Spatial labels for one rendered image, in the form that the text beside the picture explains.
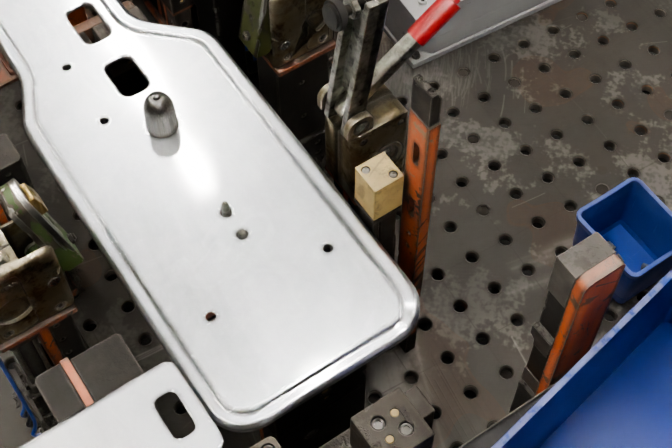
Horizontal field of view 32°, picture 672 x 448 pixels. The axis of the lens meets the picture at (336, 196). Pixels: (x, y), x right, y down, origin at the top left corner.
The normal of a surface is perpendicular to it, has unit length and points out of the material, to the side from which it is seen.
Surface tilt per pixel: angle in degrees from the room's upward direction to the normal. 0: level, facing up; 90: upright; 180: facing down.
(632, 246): 0
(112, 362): 0
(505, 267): 0
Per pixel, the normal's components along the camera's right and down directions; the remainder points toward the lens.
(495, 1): 0.50, 0.73
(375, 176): 0.00, -0.53
